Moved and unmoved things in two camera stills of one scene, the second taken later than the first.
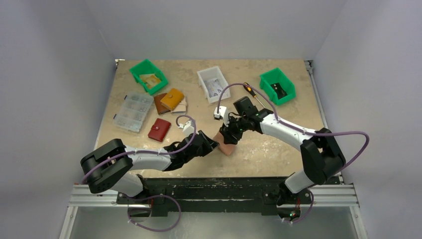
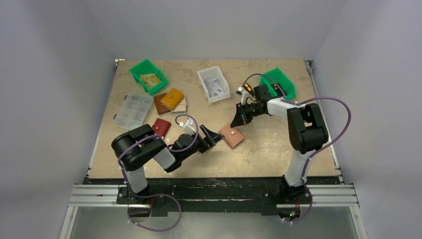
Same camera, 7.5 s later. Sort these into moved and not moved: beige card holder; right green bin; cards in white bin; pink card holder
Moved: pink card holder
Not moved: cards in white bin; right green bin; beige card holder
